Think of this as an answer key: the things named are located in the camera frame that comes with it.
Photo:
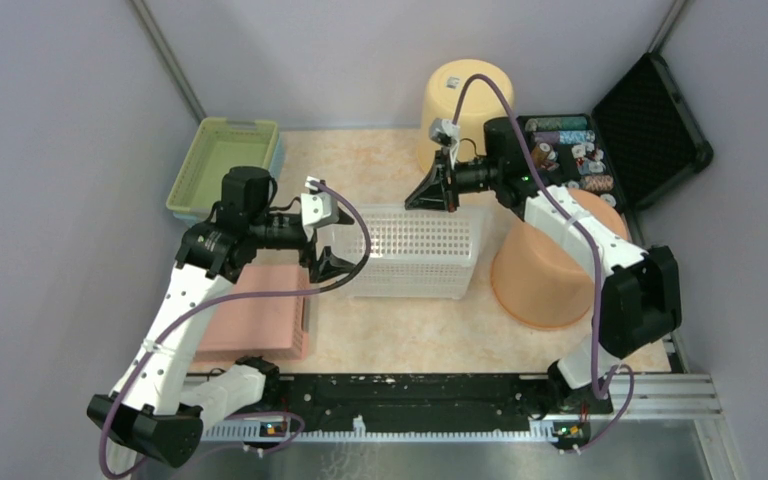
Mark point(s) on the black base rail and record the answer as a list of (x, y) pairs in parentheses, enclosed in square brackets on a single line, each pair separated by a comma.
[(458, 408)]

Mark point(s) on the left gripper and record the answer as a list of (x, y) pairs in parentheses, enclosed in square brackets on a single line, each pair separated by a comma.
[(327, 266)]

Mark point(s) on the pink plastic basket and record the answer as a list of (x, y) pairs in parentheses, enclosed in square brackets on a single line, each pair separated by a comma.
[(273, 328)]

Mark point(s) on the blue basket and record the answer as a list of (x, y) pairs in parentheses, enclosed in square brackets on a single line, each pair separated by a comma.
[(276, 162)]

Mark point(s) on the white mesh plastic basket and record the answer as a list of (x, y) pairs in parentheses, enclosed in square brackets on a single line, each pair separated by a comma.
[(419, 253)]

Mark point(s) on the brown cylinder in case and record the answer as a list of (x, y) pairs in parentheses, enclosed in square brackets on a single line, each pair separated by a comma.
[(543, 156)]

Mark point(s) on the black open tool case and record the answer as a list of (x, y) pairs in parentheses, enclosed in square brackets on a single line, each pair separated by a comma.
[(636, 145)]

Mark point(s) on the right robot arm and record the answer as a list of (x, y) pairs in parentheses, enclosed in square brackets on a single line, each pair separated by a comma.
[(636, 299)]

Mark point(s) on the orange capybara bucket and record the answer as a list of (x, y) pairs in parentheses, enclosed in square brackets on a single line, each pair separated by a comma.
[(537, 283)]

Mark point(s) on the yellow capybara bucket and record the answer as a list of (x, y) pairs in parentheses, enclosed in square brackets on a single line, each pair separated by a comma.
[(481, 104)]

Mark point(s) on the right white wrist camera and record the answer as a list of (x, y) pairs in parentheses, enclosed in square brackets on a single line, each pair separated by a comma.
[(446, 133)]

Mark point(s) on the green plastic basket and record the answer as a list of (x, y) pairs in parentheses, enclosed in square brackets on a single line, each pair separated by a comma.
[(222, 166)]

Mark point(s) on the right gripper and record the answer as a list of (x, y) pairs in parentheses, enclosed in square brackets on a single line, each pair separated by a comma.
[(435, 193)]

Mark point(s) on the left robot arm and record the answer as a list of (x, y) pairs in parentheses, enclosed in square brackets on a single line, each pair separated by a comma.
[(149, 411)]

